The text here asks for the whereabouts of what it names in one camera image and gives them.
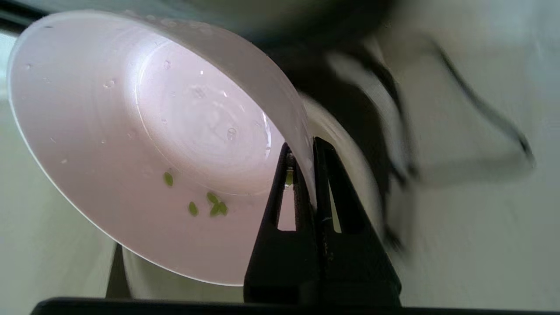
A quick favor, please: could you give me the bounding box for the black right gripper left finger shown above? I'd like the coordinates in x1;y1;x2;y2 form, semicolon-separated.
243;142;319;305

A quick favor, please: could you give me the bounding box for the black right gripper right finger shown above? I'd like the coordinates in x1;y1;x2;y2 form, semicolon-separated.
313;137;402;307

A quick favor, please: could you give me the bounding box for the chopped green food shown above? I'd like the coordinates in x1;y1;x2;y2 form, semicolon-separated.
163;171;229;217

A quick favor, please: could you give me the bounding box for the pink bowl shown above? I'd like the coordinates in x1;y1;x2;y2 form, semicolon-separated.
6;10;316;287

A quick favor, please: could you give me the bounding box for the black rice cooker body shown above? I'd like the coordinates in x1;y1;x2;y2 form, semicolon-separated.
188;0;420;259

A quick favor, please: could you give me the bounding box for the black power cord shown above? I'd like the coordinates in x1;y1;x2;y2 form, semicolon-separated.
431;39;537;170

